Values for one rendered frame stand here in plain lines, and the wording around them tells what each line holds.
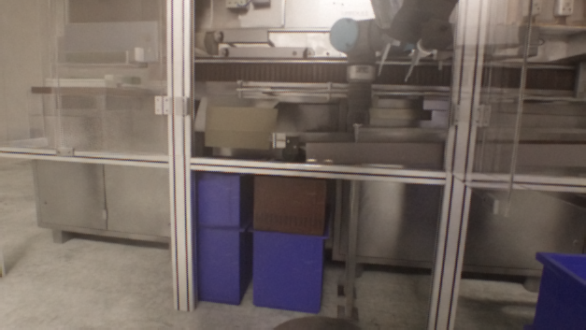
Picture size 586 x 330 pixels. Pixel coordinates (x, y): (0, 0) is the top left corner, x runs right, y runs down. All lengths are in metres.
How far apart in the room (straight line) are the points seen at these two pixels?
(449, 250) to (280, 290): 0.62
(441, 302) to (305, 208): 0.55
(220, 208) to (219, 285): 0.31
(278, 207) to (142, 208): 0.78
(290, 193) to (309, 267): 0.29
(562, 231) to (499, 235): 0.25
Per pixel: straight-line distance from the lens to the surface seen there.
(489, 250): 1.56
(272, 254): 1.19
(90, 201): 1.83
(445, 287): 1.18
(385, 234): 1.41
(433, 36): 0.44
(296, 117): 1.55
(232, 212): 1.16
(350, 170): 0.98
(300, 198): 1.09
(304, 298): 1.26
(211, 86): 1.59
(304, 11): 1.61
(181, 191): 1.14
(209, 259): 1.27
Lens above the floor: 0.77
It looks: 7 degrees down
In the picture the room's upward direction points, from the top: 2 degrees clockwise
